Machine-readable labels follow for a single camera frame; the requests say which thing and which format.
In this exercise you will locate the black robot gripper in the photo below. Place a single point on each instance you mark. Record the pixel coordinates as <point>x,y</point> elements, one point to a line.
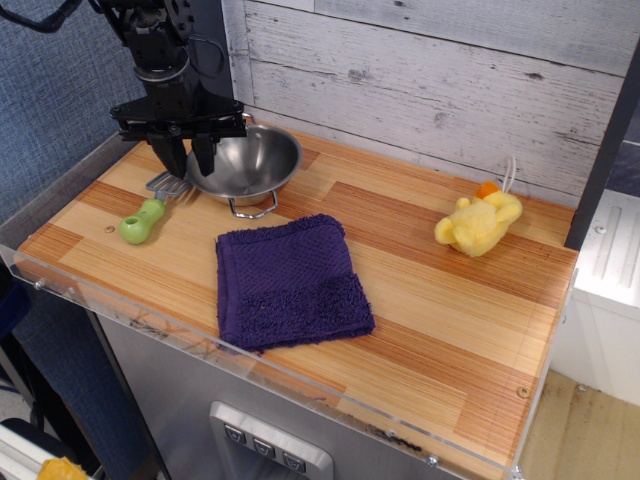
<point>176,103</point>

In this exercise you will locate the silver metal pot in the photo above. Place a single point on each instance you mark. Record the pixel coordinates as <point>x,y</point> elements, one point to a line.
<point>250,171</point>

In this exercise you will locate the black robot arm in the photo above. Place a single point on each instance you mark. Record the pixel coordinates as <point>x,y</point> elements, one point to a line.
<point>163,34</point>

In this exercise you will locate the green and grey spatula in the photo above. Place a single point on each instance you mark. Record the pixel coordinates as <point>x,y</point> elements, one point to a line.
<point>136,229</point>

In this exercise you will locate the purple folded towel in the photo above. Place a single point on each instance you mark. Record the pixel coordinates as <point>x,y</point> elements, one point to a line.
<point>289,285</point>

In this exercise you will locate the yellow plush duck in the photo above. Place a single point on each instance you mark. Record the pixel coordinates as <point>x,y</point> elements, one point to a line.
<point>477,225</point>

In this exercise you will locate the silver button control panel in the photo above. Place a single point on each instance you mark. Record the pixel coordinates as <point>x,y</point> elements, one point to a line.
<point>253,449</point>

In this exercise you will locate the clear acrylic front guard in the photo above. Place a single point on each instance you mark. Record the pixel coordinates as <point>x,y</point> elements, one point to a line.
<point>172,376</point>

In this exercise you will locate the white cabinet at right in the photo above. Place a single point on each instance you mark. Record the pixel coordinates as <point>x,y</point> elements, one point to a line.
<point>597,343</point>

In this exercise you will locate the dark vertical post right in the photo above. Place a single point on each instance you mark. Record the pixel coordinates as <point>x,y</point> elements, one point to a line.
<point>616,129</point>

